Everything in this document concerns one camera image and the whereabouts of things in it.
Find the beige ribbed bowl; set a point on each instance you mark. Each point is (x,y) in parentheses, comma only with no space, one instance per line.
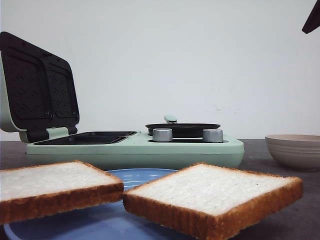
(298,151)

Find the silver control knob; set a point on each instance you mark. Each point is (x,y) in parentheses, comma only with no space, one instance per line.
(162,135)
(213,135)

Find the left silver control knob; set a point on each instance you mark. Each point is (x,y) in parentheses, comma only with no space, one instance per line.
(162,135)

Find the right silver control knob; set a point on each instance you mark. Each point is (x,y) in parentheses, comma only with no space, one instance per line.
(213,135)

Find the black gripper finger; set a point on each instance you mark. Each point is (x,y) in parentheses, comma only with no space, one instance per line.
(313,20)

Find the white bread slice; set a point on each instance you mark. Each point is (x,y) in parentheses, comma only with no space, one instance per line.
(210,202)
(42,190)

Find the black frying pan green handle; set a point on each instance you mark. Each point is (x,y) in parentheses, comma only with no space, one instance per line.
(181,130)

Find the blue plastic plate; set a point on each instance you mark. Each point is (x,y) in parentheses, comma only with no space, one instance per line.
(104,222)

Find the mint green sandwich maker lid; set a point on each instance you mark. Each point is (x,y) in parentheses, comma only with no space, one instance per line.
(37,91)

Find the mint green breakfast maker base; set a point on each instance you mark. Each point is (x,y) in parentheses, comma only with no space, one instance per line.
(112,150)

